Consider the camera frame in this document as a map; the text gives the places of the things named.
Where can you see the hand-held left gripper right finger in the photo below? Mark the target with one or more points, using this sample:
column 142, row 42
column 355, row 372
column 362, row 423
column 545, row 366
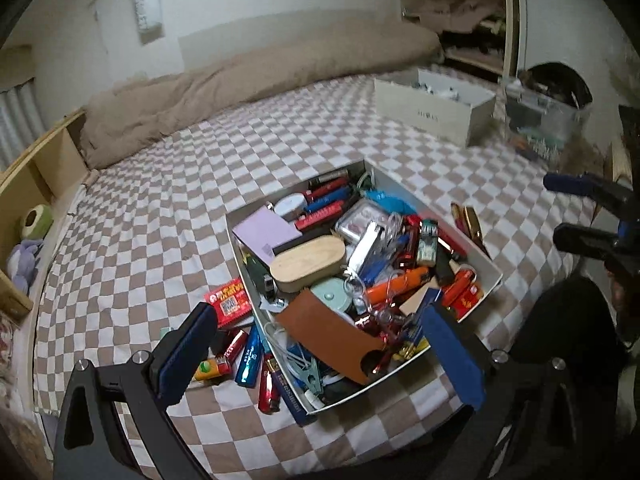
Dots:
column 452, row 355

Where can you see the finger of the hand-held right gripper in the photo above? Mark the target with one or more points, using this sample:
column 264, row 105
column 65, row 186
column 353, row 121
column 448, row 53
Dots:
column 565, row 181
column 580, row 240

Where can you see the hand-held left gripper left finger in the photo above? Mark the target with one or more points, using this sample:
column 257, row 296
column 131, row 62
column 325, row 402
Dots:
column 182, row 355

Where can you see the teal green lighter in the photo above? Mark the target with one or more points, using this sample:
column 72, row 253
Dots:
column 166, row 334

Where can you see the orange and green lighter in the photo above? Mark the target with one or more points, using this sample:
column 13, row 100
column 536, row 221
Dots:
column 212, row 370

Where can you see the white cardboard container box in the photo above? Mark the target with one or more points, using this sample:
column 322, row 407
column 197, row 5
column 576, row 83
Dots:
column 480, row 267

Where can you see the slim gold lighter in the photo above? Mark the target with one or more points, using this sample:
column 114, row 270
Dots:
column 479, row 232

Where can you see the maroon and gold lighter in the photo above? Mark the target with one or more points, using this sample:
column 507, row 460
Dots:
column 461, row 220

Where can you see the green patterned lighter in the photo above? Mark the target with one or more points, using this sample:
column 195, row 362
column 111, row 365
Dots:
column 428, row 245

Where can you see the glossy red lighter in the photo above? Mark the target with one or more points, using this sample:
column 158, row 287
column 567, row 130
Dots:
column 269, row 385
column 235, row 346

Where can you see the clear plastic bin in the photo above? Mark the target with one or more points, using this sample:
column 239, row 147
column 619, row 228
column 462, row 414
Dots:
column 540, row 120

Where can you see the blue lighter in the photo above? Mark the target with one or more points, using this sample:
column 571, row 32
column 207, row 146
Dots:
column 250, row 357

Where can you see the red printed packet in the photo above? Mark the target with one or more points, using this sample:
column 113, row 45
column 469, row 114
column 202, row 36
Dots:
column 230, row 302

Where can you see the orange pen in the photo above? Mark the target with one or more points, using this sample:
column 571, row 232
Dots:
column 395, row 285

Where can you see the dark cloth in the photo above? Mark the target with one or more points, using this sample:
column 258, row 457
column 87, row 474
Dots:
column 560, row 80

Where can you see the dark blue narrow box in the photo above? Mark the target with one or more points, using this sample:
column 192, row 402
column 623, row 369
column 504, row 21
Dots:
column 295, row 400

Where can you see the green clothes peg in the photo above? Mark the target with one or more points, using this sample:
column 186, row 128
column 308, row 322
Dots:
column 305, row 372

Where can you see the brown leather pouch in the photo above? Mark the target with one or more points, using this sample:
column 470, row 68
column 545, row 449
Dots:
column 325, row 335

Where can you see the mint green round case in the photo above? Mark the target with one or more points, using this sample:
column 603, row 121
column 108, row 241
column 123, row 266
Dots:
column 332, row 297

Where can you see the purple notepad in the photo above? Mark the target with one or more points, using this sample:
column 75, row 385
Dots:
column 262, row 235

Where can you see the wooden oval case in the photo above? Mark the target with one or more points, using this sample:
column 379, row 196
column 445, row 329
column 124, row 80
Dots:
column 307, row 265

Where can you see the white shoebox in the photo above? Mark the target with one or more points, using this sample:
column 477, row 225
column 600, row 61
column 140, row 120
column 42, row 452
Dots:
column 425, row 115

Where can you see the blue plastic packet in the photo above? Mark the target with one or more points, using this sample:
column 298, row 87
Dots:
column 390, row 200

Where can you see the checkered bed sheet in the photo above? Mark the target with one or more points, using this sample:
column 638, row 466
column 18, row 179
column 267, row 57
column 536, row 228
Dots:
column 175, row 185

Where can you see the purple plush toy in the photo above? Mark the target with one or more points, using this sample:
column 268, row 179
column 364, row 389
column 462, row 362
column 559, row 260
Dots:
column 25, row 265

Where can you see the white round tin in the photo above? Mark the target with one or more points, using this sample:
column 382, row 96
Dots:
column 291, row 206

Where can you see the green plush toy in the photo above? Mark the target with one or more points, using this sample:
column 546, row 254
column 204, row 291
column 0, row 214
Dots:
column 36, row 220

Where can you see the pink folded clothes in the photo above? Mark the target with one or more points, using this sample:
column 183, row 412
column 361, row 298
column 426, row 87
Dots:
column 450, row 10

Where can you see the pile of assorted lighters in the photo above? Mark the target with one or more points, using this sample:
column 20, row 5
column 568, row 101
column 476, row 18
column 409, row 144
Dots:
column 325, row 192

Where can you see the wooden headboard shelf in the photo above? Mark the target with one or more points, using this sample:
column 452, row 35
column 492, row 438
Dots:
column 45, row 170

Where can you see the beige duvet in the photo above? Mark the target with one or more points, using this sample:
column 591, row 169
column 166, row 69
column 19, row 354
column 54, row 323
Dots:
column 225, row 85

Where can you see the pale blue curtain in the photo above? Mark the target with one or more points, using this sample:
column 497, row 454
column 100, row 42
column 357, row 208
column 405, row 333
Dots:
column 17, row 120

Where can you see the white hanging paper bag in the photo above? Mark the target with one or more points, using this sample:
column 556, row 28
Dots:
column 147, row 10

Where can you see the wall closet shelf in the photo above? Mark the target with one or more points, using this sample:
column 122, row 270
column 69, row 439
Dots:
column 460, row 35

